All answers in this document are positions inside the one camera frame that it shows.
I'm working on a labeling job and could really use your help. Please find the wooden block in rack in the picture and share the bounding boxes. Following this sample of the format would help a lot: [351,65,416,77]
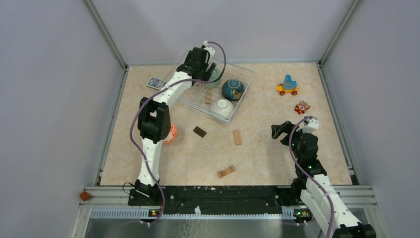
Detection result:
[205,91,213,105]

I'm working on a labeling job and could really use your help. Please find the light wooden block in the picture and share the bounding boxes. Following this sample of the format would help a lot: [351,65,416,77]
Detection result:
[232,129,242,146]

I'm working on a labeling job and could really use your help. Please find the light green ceramic bowl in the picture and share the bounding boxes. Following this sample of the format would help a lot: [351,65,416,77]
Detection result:
[204,67,221,88]

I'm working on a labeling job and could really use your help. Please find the small orange block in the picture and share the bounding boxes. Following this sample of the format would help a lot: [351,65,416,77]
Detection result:
[80,191,91,201]

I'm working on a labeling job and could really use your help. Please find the white ceramic bowl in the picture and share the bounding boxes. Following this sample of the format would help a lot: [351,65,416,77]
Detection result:
[210,99,234,118]

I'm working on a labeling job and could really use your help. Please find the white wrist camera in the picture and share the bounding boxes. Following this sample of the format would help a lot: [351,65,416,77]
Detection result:
[202,41,215,62]
[301,116,319,133]

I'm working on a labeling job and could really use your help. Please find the notched wooden block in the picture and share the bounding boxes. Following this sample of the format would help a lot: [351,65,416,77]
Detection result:
[217,165,236,179]

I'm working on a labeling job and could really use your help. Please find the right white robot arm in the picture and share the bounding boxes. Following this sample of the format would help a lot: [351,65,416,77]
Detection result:
[271,117,376,238]

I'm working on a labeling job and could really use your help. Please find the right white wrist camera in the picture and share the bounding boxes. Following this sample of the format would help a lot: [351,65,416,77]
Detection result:
[301,116,319,133]

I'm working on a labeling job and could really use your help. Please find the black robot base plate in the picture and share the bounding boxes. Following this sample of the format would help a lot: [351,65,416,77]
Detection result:
[128,185,303,215]

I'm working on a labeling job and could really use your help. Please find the red owl toy block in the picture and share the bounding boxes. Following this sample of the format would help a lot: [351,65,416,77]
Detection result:
[294,101,311,115]

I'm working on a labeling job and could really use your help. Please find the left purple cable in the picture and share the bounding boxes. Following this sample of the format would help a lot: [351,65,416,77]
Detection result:
[129,41,227,227]

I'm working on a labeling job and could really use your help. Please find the dark teal patterned bowl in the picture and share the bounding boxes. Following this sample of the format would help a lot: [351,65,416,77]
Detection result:
[221,79,245,102]

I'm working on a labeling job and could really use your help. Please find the white wire dish rack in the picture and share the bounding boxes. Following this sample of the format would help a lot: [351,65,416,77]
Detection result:
[154,47,255,124]

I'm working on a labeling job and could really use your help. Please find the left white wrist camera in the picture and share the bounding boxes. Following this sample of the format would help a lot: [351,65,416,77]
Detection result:
[202,41,215,62]

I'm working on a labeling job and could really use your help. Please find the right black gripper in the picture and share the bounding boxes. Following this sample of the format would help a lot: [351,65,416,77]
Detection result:
[271,120,312,162]

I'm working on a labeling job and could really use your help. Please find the orange patterned white bowl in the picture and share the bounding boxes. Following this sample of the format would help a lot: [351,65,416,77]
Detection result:
[163,123,178,144]

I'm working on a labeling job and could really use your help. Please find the dark brown block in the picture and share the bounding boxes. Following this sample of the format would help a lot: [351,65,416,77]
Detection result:
[193,126,207,138]

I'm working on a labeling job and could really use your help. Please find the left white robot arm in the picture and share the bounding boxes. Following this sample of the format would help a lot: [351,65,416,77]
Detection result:
[131,46,216,205]

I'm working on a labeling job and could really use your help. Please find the blue yellow toy train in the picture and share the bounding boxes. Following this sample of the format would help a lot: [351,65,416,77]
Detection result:
[276,74,299,96]

